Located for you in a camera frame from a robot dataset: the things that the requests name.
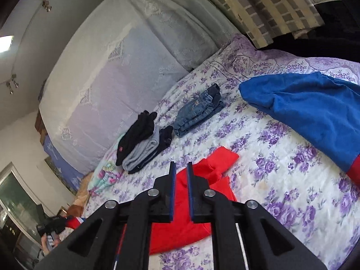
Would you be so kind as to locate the folded blue jeans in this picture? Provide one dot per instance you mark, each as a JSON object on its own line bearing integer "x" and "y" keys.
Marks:
{"x": 200, "y": 109}

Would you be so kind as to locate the window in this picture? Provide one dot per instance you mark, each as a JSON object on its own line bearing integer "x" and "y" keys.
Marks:
{"x": 20, "y": 203}

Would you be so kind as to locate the blue garment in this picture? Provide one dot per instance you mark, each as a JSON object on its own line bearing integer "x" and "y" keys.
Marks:
{"x": 324, "y": 110}

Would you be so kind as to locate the white lace headboard cover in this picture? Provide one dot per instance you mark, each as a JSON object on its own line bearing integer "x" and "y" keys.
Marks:
{"x": 121, "y": 61}

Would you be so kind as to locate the folded floral turquoise quilt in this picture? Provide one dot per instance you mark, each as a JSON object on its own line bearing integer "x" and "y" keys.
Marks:
{"x": 107, "y": 173}

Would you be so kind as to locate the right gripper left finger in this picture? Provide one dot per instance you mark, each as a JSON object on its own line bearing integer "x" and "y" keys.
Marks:
{"x": 117, "y": 235}

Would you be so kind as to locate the folded grey garment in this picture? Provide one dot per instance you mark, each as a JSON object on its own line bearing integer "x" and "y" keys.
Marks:
{"x": 142, "y": 150}

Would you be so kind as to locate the ceiling spot light pair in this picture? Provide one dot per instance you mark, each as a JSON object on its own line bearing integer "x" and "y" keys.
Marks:
{"x": 12, "y": 83}

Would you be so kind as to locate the folded black garment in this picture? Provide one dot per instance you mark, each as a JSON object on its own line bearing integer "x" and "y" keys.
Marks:
{"x": 140, "y": 130}

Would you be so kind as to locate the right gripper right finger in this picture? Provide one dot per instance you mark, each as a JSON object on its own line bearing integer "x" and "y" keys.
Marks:
{"x": 245, "y": 235}

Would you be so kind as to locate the red pants with stripes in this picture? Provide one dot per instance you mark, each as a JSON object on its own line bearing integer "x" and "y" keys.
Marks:
{"x": 182, "y": 231}

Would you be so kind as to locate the brick pattern curtain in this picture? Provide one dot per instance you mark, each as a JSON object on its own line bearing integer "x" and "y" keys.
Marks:
{"x": 264, "y": 20}

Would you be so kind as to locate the person's left hand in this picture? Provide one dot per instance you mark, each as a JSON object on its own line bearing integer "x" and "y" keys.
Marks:
{"x": 49, "y": 242}

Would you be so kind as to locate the purple floral bedspread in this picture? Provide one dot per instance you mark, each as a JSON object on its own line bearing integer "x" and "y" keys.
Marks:
{"x": 302, "y": 188}

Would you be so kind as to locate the folded dark navy garment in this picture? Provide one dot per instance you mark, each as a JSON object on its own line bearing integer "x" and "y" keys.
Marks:
{"x": 164, "y": 143}

